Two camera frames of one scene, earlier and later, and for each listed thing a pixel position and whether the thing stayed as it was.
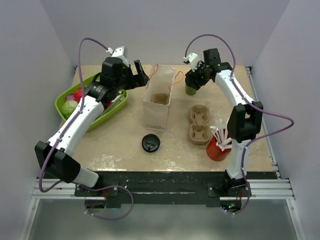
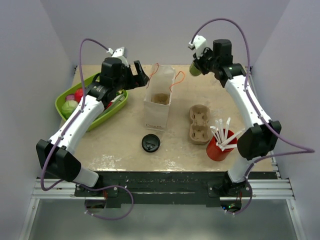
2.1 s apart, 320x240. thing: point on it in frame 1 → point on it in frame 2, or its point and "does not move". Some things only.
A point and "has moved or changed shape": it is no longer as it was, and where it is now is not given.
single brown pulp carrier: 162,98 does not move
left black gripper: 140,80 does not move
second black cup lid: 150,143 does not move
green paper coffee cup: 189,91 has moved or changed shape
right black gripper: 192,76 → 206,51
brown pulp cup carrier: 200,132 does not move
